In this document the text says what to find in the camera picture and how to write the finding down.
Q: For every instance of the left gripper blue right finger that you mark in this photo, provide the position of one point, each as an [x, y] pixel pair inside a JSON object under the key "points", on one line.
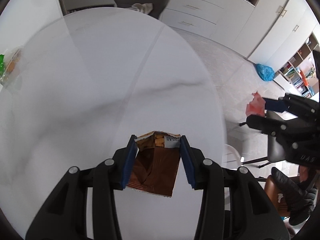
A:
{"points": [[187, 160]]}

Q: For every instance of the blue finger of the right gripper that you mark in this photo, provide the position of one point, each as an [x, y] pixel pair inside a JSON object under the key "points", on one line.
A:
{"points": [[275, 105], [263, 124]]}

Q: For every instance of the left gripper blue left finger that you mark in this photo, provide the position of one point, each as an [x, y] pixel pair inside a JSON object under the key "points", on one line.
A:
{"points": [[128, 160]]}

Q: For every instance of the pink paper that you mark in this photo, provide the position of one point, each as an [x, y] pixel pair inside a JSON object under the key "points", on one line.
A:
{"points": [[256, 106]]}

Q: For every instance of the brown snack wrapper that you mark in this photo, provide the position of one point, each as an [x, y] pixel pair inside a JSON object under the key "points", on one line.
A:
{"points": [[156, 163]]}

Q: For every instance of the blue plastic bag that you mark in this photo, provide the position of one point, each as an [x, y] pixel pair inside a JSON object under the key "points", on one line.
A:
{"points": [[266, 73]]}

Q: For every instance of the open shelf unit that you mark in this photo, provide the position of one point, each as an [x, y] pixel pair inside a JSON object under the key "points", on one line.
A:
{"points": [[298, 74]]}

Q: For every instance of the white tall cupboard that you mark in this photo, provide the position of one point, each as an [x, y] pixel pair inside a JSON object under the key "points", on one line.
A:
{"points": [[274, 31]]}

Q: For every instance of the white drawer cabinet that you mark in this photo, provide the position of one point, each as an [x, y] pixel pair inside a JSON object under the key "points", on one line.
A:
{"points": [[219, 20]]}

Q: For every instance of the beige cloth on chair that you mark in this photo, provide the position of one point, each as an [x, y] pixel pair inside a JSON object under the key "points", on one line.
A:
{"points": [[145, 8]]}

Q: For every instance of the clear bag with snack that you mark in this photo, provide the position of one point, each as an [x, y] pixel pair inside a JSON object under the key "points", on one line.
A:
{"points": [[10, 61]]}

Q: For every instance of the green plastic bag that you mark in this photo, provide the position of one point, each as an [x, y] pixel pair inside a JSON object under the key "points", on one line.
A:
{"points": [[2, 67]]}

